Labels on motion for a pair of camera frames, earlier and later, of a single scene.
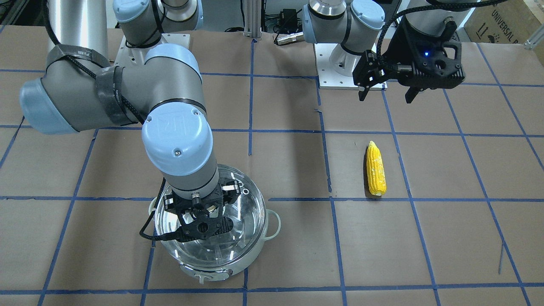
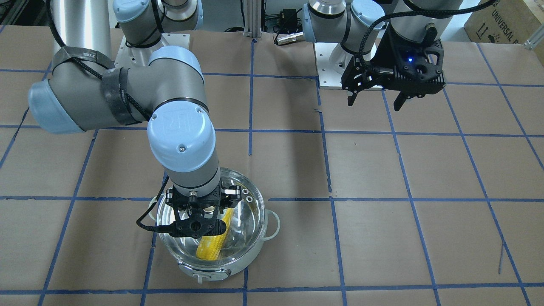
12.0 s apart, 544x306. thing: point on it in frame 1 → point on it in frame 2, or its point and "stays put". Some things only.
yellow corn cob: [376, 177] → [208, 247]
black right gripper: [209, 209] stays put
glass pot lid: [248, 214] stays put
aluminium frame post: [252, 22] stays put
